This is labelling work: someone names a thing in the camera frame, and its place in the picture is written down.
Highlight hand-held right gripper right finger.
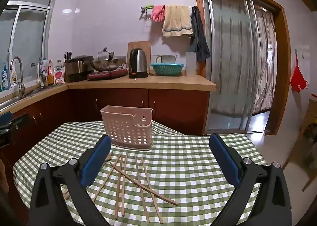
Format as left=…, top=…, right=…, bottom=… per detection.
left=209, top=133, right=293, bottom=226

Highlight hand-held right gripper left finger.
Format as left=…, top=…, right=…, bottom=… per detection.
left=28, top=135, right=112, bottom=226

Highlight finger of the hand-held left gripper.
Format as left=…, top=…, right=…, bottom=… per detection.
left=0, top=112, right=31, bottom=147

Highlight pink perforated plastic basket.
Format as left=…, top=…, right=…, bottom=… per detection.
left=100, top=105, right=153, bottom=151

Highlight bunch of chopsticks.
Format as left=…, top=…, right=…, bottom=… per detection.
left=63, top=151, right=164, bottom=224

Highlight person's left hand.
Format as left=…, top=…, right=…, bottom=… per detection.
left=0, top=159, right=9, bottom=192

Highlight steel sink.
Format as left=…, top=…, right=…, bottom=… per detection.
left=0, top=87, right=50, bottom=113

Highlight green checked tablecloth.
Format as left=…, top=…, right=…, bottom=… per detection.
left=13, top=120, right=269, bottom=226

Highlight chrome curved faucet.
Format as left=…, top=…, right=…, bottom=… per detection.
left=10, top=56, right=26, bottom=99

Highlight white spray bottle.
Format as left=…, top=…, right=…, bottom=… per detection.
left=9, top=63, right=19, bottom=88

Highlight blue dish soap bottle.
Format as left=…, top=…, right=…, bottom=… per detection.
left=1, top=62, right=10, bottom=90

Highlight orange oil bottle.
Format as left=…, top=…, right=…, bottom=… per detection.
left=47, top=60, right=55, bottom=86

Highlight pink and white packet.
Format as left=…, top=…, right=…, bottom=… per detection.
left=54, top=67, right=65, bottom=85

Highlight kitchen counter with red cabinets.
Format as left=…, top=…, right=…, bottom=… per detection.
left=0, top=75, right=217, bottom=167

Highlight dark steel rice cooker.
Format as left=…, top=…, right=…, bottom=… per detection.
left=65, top=55, right=95, bottom=83

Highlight red induction cooker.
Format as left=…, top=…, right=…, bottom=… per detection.
left=87, top=69, right=129, bottom=81

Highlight kitchen window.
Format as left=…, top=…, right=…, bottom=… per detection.
left=0, top=0, right=62, bottom=92

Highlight light wooden furniture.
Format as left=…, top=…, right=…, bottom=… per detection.
left=282, top=93, right=317, bottom=192

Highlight steel wok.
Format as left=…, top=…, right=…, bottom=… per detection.
left=90, top=52, right=126, bottom=72

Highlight sliding glass door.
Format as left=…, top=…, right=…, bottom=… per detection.
left=203, top=0, right=276, bottom=133

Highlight translucent white container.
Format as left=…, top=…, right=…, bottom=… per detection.
left=186, top=52, right=198, bottom=77

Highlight striped curtain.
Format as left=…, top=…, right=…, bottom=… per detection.
left=253, top=9, right=276, bottom=115

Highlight steel wok lid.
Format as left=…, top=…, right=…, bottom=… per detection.
left=96, top=47, right=117, bottom=64

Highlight black and steel kettle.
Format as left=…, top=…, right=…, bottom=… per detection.
left=129, top=48, right=148, bottom=79

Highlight teal plastic colander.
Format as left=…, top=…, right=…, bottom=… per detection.
left=151, top=63, right=186, bottom=76

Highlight red hanging bag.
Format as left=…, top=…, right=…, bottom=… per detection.
left=290, top=55, right=309, bottom=92

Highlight dark grey cloth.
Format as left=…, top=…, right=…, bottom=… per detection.
left=189, top=6, right=211, bottom=62

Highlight wooden cutting board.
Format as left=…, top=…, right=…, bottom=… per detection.
left=127, top=41, right=152, bottom=74

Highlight beige towel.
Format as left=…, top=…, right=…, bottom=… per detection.
left=162, top=5, right=193, bottom=37

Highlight pink rubber gloves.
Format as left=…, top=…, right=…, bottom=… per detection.
left=151, top=5, right=165, bottom=22

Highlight wooden door frame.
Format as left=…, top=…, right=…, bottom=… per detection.
left=193, top=0, right=292, bottom=135

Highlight white jug with green handle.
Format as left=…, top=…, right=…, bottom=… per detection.
left=155, top=54, right=177, bottom=65

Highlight metal towel rail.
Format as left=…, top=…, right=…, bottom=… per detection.
left=140, top=5, right=199, bottom=21

